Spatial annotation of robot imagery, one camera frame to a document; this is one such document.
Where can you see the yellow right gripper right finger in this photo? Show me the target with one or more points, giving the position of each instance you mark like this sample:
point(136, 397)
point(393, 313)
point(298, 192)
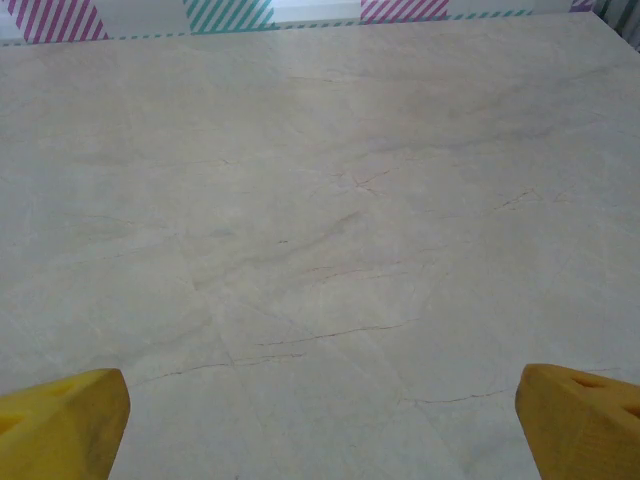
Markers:
point(580, 430)

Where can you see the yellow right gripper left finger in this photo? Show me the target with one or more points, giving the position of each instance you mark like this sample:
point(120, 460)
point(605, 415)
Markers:
point(60, 430)

